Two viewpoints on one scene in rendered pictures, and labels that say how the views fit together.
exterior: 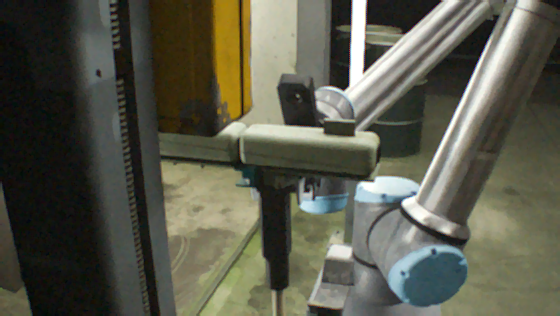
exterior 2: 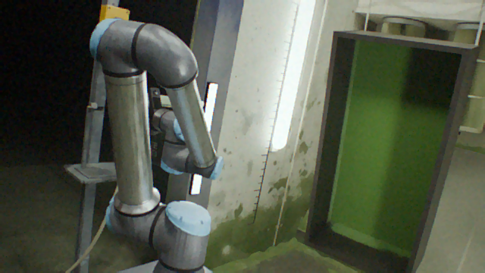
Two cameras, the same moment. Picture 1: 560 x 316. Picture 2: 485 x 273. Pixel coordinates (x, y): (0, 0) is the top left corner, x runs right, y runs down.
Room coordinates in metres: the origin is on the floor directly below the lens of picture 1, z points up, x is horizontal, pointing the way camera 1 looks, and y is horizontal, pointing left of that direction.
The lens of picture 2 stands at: (1.63, -1.25, 1.39)
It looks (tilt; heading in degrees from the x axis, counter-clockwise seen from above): 11 degrees down; 114
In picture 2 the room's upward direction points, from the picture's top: 11 degrees clockwise
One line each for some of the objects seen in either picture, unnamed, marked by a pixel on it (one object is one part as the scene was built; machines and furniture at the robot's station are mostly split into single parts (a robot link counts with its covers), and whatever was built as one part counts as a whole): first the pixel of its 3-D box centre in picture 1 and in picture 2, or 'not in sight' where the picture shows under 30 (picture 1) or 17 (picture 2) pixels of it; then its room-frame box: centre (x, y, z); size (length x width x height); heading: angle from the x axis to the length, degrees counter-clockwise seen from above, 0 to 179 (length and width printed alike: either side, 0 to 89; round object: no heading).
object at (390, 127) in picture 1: (389, 95); not in sight; (3.78, -0.86, 0.44); 0.59 x 0.58 x 0.89; 178
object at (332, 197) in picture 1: (321, 175); (176, 156); (0.85, -0.08, 1.01); 0.12 x 0.09 x 0.12; 10
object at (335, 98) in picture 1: (323, 119); (177, 126); (0.83, -0.08, 1.13); 0.12 x 0.09 x 0.10; 163
